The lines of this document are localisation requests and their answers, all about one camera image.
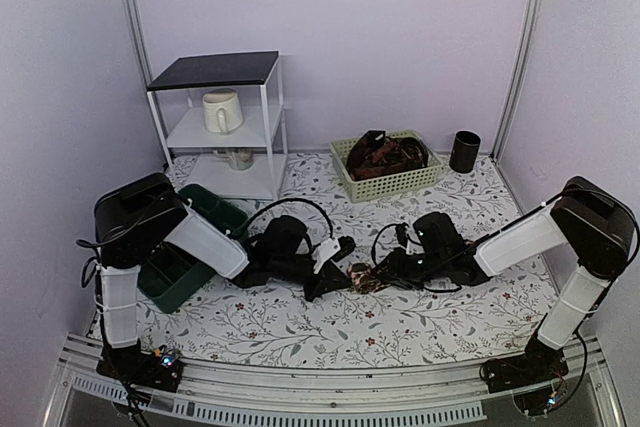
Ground aluminium front rail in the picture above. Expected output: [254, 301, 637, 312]
[42, 334, 626, 427]

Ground aluminium frame post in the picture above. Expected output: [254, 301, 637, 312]
[491, 0, 542, 164]
[122, 0, 172, 169]

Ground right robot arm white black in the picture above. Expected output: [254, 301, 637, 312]
[374, 176, 639, 383]

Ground white ceramic mug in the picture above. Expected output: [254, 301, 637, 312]
[202, 89, 244, 135]

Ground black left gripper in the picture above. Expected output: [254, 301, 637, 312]
[272, 256, 354, 303]

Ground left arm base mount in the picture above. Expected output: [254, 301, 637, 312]
[96, 344, 184, 393]

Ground white shelf with black top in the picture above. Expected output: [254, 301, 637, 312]
[146, 51, 288, 200]

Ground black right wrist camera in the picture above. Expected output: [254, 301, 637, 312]
[413, 212, 466, 255]

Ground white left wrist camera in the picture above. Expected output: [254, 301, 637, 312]
[311, 236, 356, 274]

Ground right aluminium frame post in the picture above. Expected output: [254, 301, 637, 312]
[491, 0, 542, 164]

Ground pale green perforated basket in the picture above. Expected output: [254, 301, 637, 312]
[330, 130, 444, 203]

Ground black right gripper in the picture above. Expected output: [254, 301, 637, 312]
[371, 247, 449, 290]

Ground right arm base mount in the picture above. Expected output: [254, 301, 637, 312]
[479, 339, 569, 417]

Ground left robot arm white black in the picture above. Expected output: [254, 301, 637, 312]
[80, 173, 355, 381]

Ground dark brown rolled ties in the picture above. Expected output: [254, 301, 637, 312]
[346, 130, 429, 182]

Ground cream floral patterned tie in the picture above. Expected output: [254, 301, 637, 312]
[347, 262, 391, 295]

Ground left aluminium frame post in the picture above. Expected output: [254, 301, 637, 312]
[122, 0, 172, 169]

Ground black cylindrical cup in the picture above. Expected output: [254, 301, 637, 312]
[449, 130, 481, 174]

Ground dark green plastic bin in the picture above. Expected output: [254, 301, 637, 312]
[138, 184, 249, 313]

